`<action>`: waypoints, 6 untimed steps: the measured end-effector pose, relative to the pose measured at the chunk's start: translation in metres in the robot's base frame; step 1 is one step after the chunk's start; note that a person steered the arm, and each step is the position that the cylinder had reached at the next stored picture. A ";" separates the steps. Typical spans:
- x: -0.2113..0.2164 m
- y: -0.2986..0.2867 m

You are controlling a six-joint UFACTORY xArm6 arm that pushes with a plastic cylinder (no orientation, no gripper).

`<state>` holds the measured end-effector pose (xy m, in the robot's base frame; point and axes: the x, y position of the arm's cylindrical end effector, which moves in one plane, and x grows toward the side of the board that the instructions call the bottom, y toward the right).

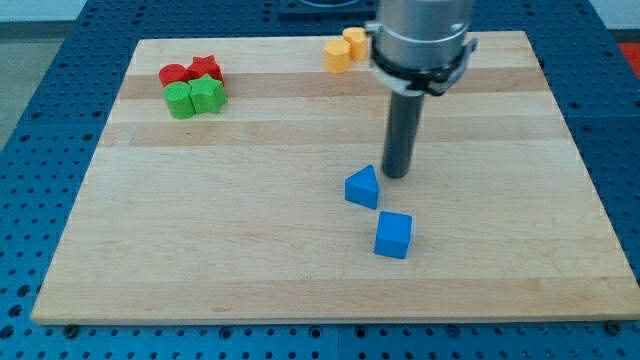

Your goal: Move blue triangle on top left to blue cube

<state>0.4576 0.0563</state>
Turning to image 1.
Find yellow hexagon block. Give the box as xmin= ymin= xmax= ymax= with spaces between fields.
xmin=324 ymin=39 xmax=351 ymax=74

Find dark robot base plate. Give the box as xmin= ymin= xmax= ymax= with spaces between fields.
xmin=278 ymin=0 xmax=378 ymax=19

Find yellow heart block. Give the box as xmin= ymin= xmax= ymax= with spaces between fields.
xmin=342 ymin=27 xmax=368 ymax=62

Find blue cube block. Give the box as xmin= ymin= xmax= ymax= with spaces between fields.
xmin=374 ymin=211 xmax=413 ymax=259

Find wooden board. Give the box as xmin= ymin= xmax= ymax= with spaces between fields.
xmin=32 ymin=31 xmax=639 ymax=325

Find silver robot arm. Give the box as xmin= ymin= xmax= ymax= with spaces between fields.
xmin=365 ymin=0 xmax=477 ymax=178

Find red cylinder block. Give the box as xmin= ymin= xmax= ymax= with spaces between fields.
xmin=158 ymin=63 xmax=190 ymax=87

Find blue triangle block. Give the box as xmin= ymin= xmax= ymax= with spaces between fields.
xmin=344 ymin=165 xmax=379 ymax=210

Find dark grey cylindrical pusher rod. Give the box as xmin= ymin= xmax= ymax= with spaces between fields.
xmin=382 ymin=92 xmax=424 ymax=179

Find red star block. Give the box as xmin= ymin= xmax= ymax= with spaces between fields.
xmin=186 ymin=55 xmax=224 ymax=82

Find green star block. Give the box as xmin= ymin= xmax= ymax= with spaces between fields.
xmin=188 ymin=74 xmax=227 ymax=114

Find green cylinder block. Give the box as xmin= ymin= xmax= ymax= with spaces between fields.
xmin=163 ymin=81 xmax=196 ymax=119

